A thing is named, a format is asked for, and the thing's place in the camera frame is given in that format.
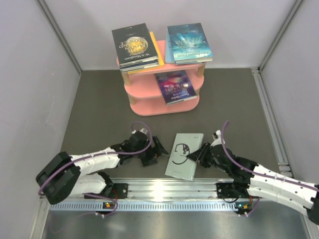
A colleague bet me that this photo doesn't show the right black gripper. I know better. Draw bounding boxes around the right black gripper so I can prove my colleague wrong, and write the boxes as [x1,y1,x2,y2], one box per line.
[187,142,230,173]

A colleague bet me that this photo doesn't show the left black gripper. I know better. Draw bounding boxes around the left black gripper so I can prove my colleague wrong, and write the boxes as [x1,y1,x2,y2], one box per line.
[132,135,168,166]

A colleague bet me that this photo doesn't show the grey white book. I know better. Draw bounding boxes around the grey white book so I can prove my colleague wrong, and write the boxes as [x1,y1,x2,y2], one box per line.
[165,133,204,181]

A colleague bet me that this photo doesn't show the purple Robinson Crusoe book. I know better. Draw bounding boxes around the purple Robinson Crusoe book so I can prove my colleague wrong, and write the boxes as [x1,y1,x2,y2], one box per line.
[155,70,197,106]

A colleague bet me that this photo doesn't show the yellow book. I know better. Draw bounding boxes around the yellow book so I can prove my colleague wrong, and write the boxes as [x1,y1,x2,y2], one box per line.
[128,31,164,74]

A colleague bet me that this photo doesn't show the navy blue book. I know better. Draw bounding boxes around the navy blue book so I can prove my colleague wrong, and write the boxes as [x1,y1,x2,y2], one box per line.
[120,59,159,72]

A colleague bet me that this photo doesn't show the light blue cat book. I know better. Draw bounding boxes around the light blue cat book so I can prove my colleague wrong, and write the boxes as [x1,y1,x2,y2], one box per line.
[165,31,175,64]

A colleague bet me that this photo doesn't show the black moon cover book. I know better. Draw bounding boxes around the black moon cover book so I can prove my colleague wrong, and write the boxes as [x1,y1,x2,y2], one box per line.
[112,23,158,67]

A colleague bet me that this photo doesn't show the teal ocean cover book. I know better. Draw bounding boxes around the teal ocean cover book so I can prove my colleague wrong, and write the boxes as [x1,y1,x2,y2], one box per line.
[167,23,213,65]

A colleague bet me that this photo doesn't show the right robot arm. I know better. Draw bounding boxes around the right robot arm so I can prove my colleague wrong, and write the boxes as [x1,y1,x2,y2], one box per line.
[187,143,319,225]

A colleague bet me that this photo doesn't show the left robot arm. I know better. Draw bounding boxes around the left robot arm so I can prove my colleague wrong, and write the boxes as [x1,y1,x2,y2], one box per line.
[35,128,168,205]

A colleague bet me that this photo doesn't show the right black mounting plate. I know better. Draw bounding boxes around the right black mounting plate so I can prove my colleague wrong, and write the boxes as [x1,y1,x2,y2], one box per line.
[216,183,245,199]

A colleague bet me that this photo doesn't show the black mounting plate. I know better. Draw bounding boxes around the black mounting plate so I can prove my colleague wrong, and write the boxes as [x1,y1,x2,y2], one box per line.
[107,183,129,200]
[216,183,245,199]

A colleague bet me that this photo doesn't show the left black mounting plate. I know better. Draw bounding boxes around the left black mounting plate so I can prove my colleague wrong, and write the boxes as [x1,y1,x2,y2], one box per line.
[107,183,129,200]

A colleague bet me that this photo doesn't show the pink three-tier shelf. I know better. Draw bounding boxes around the pink three-tier shelf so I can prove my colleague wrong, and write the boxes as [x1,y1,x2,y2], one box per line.
[116,39,206,117]

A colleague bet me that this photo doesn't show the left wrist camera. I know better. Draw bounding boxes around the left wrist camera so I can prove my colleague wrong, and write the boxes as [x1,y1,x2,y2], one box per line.
[132,127,148,136]

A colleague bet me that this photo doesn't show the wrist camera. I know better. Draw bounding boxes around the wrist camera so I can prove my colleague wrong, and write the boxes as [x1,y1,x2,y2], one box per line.
[211,130,222,147]
[132,127,148,136]

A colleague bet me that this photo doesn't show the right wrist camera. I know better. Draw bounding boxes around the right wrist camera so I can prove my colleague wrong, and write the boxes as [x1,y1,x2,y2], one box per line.
[211,130,222,147]

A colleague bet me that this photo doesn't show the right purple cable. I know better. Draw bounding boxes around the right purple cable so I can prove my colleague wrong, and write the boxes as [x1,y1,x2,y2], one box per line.
[220,120,319,217]

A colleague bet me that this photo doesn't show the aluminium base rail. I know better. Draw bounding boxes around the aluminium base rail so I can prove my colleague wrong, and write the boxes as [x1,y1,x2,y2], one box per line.
[39,177,312,212]

